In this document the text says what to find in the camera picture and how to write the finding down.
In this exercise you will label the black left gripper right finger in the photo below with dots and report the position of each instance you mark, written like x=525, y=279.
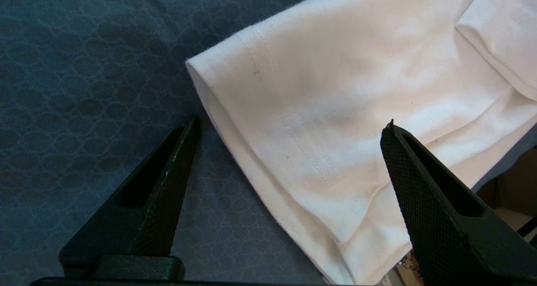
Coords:
x=453, y=235

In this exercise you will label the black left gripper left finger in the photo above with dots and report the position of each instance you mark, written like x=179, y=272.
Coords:
x=138, y=227

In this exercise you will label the white t-shirt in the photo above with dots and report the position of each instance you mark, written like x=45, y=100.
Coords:
x=356, y=89

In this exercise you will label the blue patterned bed sheet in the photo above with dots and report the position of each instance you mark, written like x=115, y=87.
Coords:
x=84, y=68

